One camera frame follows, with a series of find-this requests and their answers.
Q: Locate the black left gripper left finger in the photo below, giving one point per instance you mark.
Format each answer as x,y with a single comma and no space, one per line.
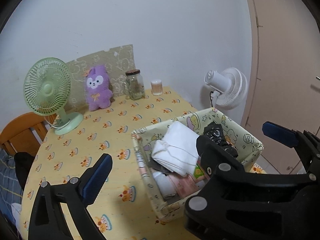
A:
47,220

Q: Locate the green desk fan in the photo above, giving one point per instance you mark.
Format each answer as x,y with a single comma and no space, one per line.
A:
47,87

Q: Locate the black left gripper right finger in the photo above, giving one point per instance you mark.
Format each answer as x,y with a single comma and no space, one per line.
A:
225,169

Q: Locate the cotton swab container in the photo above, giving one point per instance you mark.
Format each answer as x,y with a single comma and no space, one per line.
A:
156,87

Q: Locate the white towel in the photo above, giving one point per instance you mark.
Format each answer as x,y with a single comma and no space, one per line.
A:
177,150

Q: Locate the glass jar with lid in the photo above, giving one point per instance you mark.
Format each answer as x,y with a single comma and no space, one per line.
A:
134,85

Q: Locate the white clothes on bed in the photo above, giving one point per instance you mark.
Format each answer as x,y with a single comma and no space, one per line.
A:
16,212

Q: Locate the orange green tissue pack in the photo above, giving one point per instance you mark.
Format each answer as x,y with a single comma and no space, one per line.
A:
198,173

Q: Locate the yellow cartoon storage box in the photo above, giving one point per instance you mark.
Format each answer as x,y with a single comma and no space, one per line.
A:
248,147

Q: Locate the purple plush bunny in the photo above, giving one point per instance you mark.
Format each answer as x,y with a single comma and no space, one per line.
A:
98,93

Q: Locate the blue plaid bedding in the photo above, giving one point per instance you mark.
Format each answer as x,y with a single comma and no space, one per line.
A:
11,191

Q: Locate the white standing fan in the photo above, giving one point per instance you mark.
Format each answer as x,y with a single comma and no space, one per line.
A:
229,87

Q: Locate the grey knitted pouch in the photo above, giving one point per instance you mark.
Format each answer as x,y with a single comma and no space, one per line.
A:
158,167

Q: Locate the beige cartoon cardboard panel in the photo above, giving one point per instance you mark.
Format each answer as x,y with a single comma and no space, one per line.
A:
117,61

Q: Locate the black crinkled plastic bag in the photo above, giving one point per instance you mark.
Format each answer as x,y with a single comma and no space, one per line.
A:
215,133

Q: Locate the black cloth on chair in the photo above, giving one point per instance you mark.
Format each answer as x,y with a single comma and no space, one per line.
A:
23,164

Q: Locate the wooden chair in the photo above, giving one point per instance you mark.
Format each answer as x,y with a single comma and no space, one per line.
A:
24,134

